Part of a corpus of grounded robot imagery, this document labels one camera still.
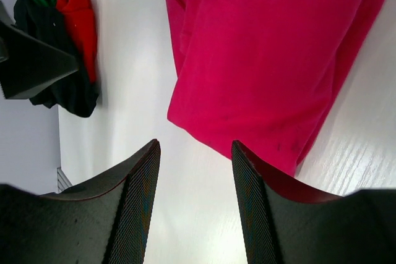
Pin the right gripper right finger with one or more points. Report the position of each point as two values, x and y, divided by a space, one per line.
286 221

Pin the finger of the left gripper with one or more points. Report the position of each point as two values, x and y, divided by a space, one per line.
28 65

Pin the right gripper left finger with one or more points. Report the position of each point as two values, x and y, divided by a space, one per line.
105 219

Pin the magenta t shirt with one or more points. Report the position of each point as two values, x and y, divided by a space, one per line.
264 72

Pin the black folded t shirt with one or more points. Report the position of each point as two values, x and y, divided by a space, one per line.
71 88

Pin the red folded t shirt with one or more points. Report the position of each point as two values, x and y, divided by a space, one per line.
80 23

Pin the aluminium front rail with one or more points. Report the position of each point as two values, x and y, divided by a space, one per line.
63 183

